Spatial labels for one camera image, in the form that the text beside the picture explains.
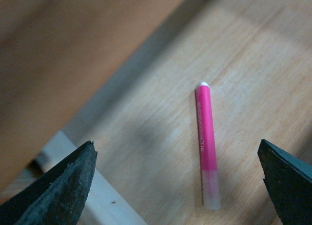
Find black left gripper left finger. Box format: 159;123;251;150
0;141;97;225

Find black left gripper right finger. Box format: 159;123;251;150
257;139;312;225

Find wooden drawer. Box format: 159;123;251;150
49;0;312;225

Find pink highlighter marker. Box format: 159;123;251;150
195;82;221;210

